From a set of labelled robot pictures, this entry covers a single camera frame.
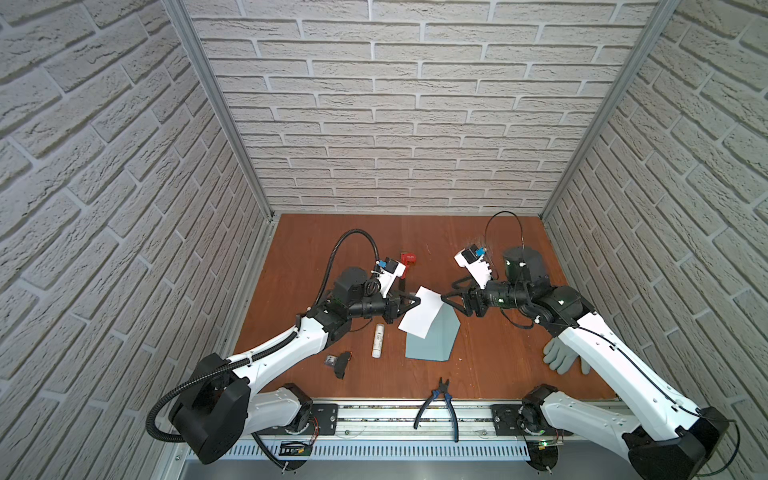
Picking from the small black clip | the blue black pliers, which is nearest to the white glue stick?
the small black clip

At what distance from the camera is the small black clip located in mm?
825

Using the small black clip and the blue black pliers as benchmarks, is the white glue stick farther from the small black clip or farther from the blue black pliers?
the blue black pliers

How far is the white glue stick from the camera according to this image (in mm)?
848

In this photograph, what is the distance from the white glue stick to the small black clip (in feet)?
0.23
